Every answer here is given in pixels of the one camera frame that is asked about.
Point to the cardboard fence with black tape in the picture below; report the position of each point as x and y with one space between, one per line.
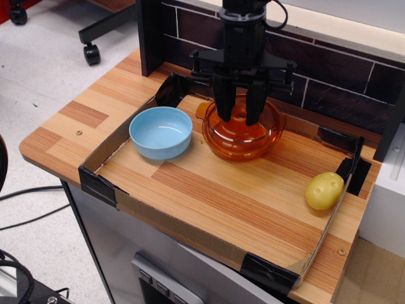
250 216

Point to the orange transparent pot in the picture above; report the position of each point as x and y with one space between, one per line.
243 142

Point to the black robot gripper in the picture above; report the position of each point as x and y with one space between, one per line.
243 62

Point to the black metal base plate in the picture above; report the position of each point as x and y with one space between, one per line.
40 294

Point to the dark brick pattern backsplash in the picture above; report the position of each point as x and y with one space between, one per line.
334 82

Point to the black caster wheel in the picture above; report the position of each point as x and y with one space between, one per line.
17 14

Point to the yellow toy potato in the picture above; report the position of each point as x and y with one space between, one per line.
324 190

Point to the light blue bowl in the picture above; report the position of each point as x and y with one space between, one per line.
161 133

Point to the grey toy oven panel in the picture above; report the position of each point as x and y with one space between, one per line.
155 286

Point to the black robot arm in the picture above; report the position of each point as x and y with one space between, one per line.
243 6

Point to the black chair base with caster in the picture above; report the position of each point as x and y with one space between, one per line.
121 13

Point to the orange transparent pot lid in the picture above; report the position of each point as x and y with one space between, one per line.
243 123

